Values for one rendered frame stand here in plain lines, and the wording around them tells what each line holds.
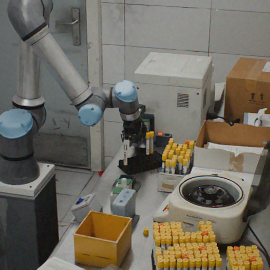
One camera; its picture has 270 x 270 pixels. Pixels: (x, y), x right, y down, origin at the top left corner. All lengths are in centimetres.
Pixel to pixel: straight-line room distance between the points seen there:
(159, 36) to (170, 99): 136
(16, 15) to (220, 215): 88
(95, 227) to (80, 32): 210
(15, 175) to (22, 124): 18
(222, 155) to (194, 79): 37
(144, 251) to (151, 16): 211
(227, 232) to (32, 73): 87
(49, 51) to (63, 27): 185
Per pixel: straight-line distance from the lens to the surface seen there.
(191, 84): 235
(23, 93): 218
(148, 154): 233
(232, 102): 276
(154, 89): 239
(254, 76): 274
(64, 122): 403
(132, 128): 223
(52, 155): 418
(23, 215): 217
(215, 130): 235
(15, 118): 210
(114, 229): 184
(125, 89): 209
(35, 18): 196
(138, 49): 377
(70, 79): 198
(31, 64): 214
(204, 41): 367
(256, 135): 234
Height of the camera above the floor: 194
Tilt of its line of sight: 25 degrees down
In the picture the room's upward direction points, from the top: straight up
